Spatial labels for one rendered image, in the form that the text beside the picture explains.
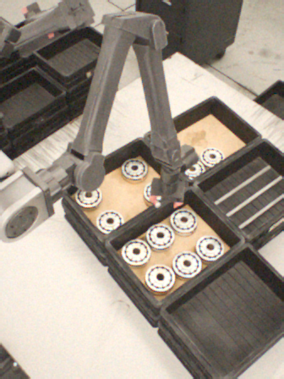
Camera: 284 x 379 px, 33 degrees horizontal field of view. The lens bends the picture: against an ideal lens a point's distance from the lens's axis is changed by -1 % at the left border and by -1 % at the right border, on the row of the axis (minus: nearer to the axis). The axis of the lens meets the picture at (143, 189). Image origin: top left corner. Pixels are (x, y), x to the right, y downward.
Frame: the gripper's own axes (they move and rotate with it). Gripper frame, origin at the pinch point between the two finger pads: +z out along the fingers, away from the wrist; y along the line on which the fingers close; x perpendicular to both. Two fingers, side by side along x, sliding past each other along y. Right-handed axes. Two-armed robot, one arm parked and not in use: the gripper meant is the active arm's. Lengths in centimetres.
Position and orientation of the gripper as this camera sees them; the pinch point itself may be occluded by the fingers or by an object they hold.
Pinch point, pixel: (165, 204)
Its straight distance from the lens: 159.8
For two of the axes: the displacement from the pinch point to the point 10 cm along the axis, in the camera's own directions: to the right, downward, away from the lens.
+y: -9.9, -1.3, 0.3
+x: -1.2, 8.0, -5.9
